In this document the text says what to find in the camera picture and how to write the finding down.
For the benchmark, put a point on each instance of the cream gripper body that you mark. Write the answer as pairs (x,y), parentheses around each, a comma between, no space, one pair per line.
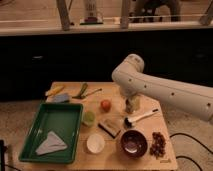
(132,104)

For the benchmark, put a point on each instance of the red orange apple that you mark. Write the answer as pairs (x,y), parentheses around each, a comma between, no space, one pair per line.
(106,105)

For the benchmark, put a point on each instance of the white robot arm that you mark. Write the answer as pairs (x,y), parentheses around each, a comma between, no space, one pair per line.
(194,99)

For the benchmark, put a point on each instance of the green cup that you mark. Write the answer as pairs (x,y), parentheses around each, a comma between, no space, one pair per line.
(88,118)

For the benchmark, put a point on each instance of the white paper cup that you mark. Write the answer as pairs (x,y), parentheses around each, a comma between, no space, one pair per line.
(95,143)

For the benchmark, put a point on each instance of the dark purple bowl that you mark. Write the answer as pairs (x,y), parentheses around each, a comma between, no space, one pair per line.
(133,143)

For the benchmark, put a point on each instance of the wooden table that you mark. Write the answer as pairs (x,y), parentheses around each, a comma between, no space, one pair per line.
(112,157)

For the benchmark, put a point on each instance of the bunch of dark grapes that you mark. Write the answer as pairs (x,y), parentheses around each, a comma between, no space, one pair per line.
(157,148)

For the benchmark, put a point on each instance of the green pepper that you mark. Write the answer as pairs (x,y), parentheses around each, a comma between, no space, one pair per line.
(82,90)

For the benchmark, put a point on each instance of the blue grey sponge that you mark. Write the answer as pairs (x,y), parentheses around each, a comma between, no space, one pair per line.
(61,98)

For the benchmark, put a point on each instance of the green plastic tray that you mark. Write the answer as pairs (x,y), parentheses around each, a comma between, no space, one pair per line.
(62,118)

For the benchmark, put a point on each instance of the grey folded cloth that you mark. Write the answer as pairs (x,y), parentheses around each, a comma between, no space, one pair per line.
(52,143)

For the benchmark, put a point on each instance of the white handled brush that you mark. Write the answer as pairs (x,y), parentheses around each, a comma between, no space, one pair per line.
(129,121)

